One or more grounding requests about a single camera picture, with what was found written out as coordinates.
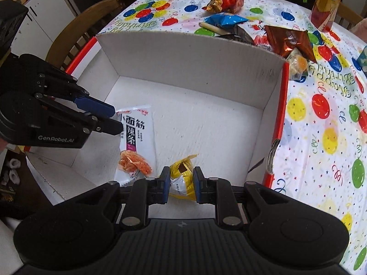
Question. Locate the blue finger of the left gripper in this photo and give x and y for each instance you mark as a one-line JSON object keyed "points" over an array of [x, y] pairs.
{"points": [[106, 125], [95, 106]]}

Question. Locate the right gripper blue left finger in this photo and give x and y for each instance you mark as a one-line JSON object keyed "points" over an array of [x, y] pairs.
{"points": [[163, 186]]}

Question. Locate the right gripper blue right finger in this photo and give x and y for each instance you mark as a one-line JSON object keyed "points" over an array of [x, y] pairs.
{"points": [[201, 187]]}

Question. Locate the yellow gold snack packet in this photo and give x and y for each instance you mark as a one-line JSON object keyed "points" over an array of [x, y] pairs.
{"points": [[181, 179]]}

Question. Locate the white spicy strip packet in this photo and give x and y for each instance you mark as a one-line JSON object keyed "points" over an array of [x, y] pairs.
{"points": [[137, 146]]}

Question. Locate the clear pastry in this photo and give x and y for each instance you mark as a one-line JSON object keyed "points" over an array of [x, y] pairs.
{"points": [[297, 65]]}

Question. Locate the blue cookie packet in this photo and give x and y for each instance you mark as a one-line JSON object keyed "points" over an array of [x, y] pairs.
{"points": [[225, 21]]}

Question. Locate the brown foil snack bag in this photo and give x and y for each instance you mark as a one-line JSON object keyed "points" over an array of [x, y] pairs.
{"points": [[283, 41]]}

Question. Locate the red yellow snack bag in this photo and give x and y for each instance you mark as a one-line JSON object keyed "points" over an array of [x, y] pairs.
{"points": [[221, 6]]}

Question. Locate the white red snack pouch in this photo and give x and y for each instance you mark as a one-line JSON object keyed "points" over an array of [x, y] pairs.
{"points": [[257, 33]]}

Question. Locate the wooden chair near left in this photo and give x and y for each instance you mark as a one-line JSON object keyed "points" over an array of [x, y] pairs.
{"points": [[80, 31]]}

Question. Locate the wooden chair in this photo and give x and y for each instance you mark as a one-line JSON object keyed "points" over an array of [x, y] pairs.
{"points": [[80, 31], [346, 17]]}

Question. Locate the white cardboard box red trim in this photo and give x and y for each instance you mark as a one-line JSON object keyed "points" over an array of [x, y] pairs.
{"points": [[216, 98]]}

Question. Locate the white cabinet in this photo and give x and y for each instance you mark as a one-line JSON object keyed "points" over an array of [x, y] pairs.
{"points": [[41, 26]]}

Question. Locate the balloon birthday tablecloth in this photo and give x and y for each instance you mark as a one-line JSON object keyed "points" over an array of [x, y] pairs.
{"points": [[321, 157]]}

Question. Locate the green tissue pack in holder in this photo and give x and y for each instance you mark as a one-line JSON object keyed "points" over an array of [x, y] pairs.
{"points": [[362, 60]]}

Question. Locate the wooden chair far side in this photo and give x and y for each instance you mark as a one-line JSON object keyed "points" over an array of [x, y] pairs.
{"points": [[346, 17]]}

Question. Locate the orange juice bottle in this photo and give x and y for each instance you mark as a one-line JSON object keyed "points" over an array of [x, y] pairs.
{"points": [[323, 14]]}

